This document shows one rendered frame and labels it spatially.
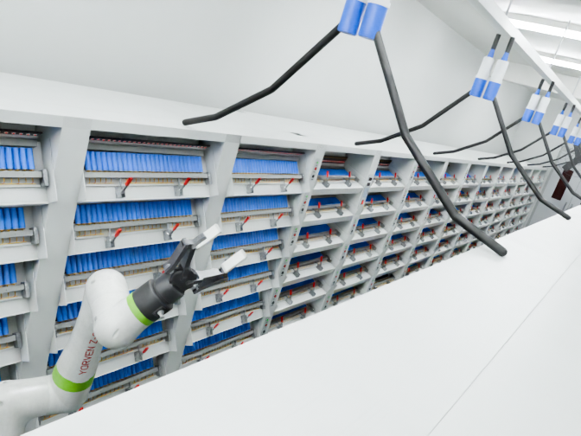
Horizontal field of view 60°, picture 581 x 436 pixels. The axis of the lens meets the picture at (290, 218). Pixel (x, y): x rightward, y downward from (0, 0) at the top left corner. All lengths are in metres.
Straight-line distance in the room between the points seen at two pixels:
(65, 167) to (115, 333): 0.60
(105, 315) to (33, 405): 0.45
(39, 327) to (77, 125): 0.70
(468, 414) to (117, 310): 0.91
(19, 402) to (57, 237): 0.50
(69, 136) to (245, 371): 1.24
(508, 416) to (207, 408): 0.35
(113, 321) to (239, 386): 0.83
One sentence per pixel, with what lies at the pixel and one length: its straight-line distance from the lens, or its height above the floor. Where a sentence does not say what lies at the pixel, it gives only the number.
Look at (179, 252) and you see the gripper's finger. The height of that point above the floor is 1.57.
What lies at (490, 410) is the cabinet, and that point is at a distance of 0.64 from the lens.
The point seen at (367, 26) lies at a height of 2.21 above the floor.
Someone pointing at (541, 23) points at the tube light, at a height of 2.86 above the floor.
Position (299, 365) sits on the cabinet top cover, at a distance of 0.56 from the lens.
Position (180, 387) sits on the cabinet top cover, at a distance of 0.48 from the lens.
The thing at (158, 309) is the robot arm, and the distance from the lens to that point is 1.27.
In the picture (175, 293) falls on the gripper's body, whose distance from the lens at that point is 1.26.
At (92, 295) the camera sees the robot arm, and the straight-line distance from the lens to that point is 1.39.
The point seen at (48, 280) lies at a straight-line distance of 1.84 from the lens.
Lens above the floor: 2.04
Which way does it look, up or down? 16 degrees down
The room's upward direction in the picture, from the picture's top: 17 degrees clockwise
